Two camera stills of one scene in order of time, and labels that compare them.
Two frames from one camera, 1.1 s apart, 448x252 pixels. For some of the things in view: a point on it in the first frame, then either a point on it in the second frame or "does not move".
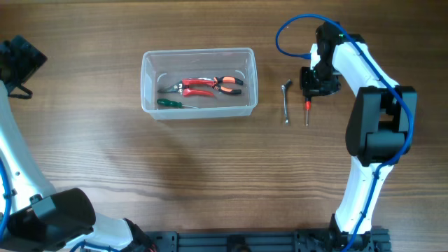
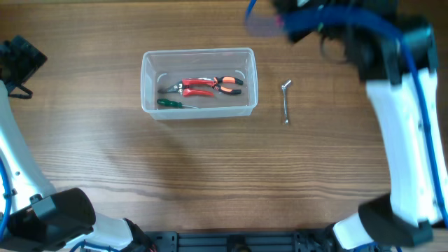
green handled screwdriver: x=167 y=102 does not move
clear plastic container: x=160 y=67 does not move
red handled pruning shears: x=180 y=87 does not move
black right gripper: x=309 y=87 to x=285 y=5
